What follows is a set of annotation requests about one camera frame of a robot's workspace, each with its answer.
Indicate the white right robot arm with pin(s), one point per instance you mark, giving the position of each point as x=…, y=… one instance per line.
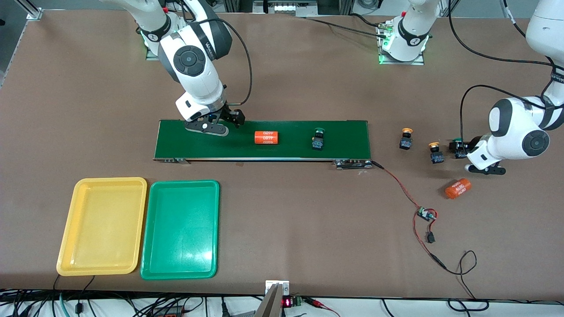
x=194, y=70

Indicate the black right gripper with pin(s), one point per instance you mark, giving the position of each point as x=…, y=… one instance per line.
x=227, y=113

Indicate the silver camera mount bracket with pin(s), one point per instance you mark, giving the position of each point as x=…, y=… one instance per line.
x=271, y=304

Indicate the green push button switch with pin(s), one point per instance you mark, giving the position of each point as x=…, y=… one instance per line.
x=457, y=140
x=318, y=143

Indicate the small green circuit board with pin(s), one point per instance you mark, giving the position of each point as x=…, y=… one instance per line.
x=425, y=214

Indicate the silver device with lights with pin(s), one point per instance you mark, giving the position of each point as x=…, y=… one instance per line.
x=286, y=8

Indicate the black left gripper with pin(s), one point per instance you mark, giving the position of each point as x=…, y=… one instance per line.
x=473, y=142

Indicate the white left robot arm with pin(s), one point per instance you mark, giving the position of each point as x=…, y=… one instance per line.
x=515, y=132

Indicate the aluminium frame post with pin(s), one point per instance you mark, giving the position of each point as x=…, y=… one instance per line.
x=34, y=14

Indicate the green conveyor belt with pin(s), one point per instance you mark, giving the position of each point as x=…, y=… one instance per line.
x=291, y=147

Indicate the small black inline switch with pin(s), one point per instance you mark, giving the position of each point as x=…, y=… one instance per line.
x=430, y=238

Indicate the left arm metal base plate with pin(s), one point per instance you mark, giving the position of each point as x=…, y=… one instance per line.
x=401, y=63

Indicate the green plastic tray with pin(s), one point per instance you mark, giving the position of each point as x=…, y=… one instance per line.
x=180, y=229

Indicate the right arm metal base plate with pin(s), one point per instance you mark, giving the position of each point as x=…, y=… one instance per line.
x=150, y=56

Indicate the yellow push button switch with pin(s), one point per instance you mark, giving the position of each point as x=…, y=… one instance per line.
x=436, y=156
x=406, y=141

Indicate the yellow plastic tray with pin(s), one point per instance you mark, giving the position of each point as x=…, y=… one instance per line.
x=101, y=229

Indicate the orange cylinder white print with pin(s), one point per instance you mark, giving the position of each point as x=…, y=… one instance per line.
x=267, y=137
x=458, y=188

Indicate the red digit display module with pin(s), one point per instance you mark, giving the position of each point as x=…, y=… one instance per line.
x=287, y=302

